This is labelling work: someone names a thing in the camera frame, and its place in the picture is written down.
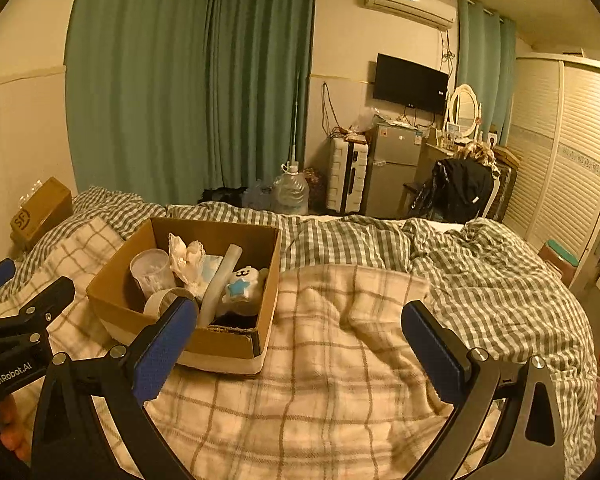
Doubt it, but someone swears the black jacket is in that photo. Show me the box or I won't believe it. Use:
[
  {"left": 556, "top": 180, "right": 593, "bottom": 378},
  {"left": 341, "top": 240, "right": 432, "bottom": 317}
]
[{"left": 410, "top": 157, "right": 496, "bottom": 222}]

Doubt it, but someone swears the white tape roll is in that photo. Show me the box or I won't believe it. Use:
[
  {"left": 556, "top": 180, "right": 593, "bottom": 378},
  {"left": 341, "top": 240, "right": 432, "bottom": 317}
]
[{"left": 144, "top": 287, "right": 201, "bottom": 318}]

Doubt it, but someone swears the dark patterned bag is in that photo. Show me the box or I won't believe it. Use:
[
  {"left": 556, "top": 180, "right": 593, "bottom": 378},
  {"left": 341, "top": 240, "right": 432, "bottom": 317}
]
[{"left": 302, "top": 169, "right": 328, "bottom": 211}]

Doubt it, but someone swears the white plastic tube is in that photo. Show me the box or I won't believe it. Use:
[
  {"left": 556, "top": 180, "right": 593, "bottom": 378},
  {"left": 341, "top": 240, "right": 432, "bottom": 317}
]
[{"left": 200, "top": 244, "right": 243, "bottom": 326}]

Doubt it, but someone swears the black wall television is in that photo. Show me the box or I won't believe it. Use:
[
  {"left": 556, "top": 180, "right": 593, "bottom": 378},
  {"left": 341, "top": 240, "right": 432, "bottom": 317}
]
[{"left": 372, "top": 53, "right": 451, "bottom": 114}]

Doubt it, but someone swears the white gauze cloth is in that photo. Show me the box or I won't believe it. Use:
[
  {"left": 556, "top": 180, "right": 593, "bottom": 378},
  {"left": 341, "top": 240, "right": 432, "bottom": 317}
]
[{"left": 168, "top": 232, "right": 208, "bottom": 293}]

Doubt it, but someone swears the light blue tissue pack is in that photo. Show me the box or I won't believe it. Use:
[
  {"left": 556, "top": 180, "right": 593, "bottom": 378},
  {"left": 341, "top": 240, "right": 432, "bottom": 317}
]
[{"left": 200, "top": 254, "right": 226, "bottom": 291}]

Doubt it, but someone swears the clear water jug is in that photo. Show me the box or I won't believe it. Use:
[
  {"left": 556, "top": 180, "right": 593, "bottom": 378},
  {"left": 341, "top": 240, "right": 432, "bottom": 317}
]
[{"left": 271, "top": 162, "right": 310, "bottom": 216}]

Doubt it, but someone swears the stool with green top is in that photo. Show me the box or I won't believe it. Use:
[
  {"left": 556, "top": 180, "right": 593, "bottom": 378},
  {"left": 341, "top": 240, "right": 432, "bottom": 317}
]
[{"left": 539, "top": 240, "right": 581, "bottom": 278}]

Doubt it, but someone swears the dark wooden stool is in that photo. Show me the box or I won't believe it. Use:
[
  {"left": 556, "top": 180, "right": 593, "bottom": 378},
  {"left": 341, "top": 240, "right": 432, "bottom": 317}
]
[{"left": 399, "top": 180, "right": 426, "bottom": 218}]

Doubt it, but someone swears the green checked duvet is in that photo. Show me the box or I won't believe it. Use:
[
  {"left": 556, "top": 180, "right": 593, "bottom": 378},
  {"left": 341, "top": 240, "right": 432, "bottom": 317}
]
[{"left": 15, "top": 186, "right": 600, "bottom": 478}]

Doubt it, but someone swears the wooden dressing table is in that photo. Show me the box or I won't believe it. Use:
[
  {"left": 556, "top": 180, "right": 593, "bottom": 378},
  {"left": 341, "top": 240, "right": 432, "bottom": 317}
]
[{"left": 415, "top": 140, "right": 461, "bottom": 186}]

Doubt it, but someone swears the white bear toy blue star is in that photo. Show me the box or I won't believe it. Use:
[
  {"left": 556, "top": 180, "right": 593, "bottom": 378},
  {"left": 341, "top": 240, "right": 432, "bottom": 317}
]
[{"left": 220, "top": 265, "right": 270, "bottom": 316}]

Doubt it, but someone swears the white suitcase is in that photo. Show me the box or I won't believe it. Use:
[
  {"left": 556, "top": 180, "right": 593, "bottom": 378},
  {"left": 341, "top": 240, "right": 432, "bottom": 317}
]
[{"left": 326, "top": 136, "right": 370, "bottom": 214}]

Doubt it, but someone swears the white slatted wardrobe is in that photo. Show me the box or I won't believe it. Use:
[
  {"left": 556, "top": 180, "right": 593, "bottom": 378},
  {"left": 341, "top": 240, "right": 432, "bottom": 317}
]
[{"left": 500, "top": 55, "right": 600, "bottom": 286}]

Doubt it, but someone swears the wide green curtain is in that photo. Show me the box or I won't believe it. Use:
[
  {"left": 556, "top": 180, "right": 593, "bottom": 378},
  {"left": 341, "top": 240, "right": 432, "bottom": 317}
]
[{"left": 65, "top": 0, "right": 317, "bottom": 206}]

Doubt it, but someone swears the silver fridge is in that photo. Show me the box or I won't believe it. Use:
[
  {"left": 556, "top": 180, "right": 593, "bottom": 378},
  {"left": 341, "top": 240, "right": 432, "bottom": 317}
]
[{"left": 362, "top": 122, "right": 423, "bottom": 218}]

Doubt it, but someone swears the small printed cardboard box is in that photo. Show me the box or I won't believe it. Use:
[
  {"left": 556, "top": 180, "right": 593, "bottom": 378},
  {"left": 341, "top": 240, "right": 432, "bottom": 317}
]
[{"left": 9, "top": 176, "right": 73, "bottom": 251}]

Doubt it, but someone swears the white oval mirror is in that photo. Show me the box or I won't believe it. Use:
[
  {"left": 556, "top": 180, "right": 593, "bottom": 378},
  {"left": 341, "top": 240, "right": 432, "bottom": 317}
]
[{"left": 445, "top": 84, "right": 482, "bottom": 136}]

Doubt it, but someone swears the crumpled plastic bag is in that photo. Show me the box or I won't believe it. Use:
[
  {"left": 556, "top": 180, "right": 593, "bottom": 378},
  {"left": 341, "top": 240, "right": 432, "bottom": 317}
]
[{"left": 350, "top": 108, "right": 381, "bottom": 133}]

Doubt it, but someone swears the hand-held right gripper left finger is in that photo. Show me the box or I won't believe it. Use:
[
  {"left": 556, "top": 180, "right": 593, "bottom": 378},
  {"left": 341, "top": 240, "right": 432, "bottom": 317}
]
[{"left": 30, "top": 296, "right": 200, "bottom": 480}]

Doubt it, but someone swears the white air conditioner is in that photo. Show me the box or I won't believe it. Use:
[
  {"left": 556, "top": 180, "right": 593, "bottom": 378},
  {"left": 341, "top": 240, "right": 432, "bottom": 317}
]
[{"left": 364, "top": 0, "right": 456, "bottom": 30}]

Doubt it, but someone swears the narrow green curtain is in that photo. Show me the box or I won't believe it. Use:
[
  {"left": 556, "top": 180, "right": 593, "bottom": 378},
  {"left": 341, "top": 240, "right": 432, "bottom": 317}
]
[{"left": 456, "top": 0, "right": 517, "bottom": 146}]

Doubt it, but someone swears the black floor bag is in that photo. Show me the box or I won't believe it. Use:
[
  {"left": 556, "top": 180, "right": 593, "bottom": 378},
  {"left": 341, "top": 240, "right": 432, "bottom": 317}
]
[{"left": 200, "top": 187, "right": 248, "bottom": 206}]

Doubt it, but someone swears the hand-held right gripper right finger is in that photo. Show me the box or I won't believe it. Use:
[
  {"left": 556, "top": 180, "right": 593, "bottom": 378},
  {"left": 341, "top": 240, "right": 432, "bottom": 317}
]
[{"left": 401, "top": 301, "right": 566, "bottom": 480}]

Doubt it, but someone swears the thin metal pole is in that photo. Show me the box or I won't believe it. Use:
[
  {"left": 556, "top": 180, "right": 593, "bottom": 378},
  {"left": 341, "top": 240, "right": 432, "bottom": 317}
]
[{"left": 290, "top": 72, "right": 301, "bottom": 166}]

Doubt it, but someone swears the clear plastic bag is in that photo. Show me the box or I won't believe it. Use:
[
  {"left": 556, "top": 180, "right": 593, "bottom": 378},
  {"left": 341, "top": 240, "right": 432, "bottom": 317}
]
[{"left": 242, "top": 180, "right": 273, "bottom": 209}]

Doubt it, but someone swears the brown suitcase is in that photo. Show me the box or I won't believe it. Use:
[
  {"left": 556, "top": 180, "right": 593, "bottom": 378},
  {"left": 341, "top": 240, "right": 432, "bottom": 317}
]
[{"left": 485, "top": 162, "right": 518, "bottom": 223}]

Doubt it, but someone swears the beige plaid blanket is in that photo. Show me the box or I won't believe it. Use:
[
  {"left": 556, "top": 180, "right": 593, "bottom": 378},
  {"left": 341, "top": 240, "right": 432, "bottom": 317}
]
[{"left": 0, "top": 217, "right": 501, "bottom": 480}]

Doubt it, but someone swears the person's left hand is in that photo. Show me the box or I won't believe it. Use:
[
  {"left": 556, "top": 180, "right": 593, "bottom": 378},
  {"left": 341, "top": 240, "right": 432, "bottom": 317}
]
[{"left": 0, "top": 394, "right": 33, "bottom": 466}]

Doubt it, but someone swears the patterned scarf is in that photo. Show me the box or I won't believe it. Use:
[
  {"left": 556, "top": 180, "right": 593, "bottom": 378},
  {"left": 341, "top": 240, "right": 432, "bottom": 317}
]
[{"left": 455, "top": 142, "right": 498, "bottom": 168}]

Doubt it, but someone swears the clear plastic cup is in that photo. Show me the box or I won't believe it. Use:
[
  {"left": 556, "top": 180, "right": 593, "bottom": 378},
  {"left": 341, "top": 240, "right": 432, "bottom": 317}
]
[{"left": 130, "top": 248, "right": 176, "bottom": 301}]

